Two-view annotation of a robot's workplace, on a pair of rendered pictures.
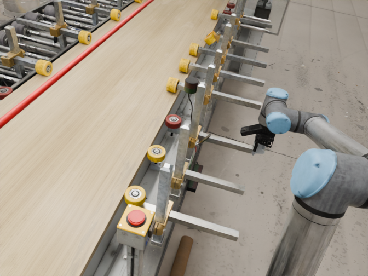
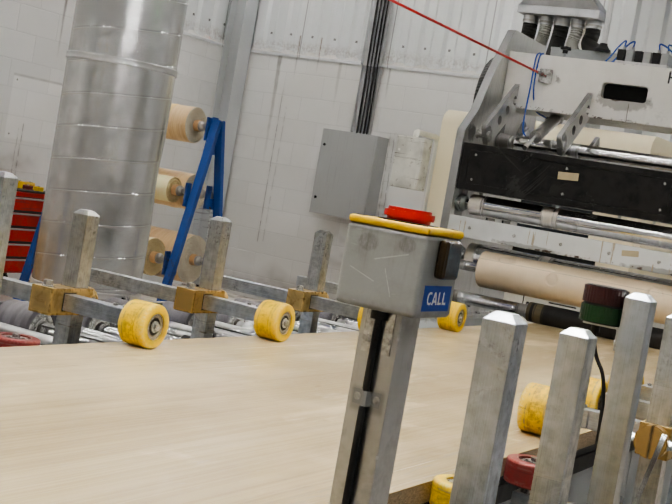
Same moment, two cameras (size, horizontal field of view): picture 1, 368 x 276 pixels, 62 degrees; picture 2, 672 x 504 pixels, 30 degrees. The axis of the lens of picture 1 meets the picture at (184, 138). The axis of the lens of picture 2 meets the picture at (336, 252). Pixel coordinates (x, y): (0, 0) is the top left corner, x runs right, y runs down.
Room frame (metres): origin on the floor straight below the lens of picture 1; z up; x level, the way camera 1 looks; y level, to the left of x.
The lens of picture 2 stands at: (-0.54, -0.19, 1.24)
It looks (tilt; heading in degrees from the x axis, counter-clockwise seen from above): 3 degrees down; 19
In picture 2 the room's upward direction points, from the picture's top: 10 degrees clockwise
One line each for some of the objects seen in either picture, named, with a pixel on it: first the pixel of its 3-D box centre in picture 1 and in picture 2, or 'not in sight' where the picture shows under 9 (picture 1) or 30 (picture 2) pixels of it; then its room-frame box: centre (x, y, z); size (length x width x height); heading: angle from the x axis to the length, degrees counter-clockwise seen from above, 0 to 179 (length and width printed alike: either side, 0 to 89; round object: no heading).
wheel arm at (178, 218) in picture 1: (182, 219); not in sight; (0.70, -0.05, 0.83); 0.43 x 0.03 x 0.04; 81
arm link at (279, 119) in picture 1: (280, 118); not in sight; (1.04, -0.37, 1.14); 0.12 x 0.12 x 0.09; 88
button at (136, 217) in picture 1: (136, 218); (408, 219); (0.41, 0.08, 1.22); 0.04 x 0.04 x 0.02
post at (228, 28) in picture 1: (220, 59); not in sight; (1.91, -0.16, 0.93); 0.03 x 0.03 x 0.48; 81
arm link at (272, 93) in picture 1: (274, 103); not in sight; (1.15, -0.36, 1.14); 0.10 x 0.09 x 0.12; 178
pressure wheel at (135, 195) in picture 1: (134, 201); not in sight; (0.73, 0.15, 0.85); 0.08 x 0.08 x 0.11
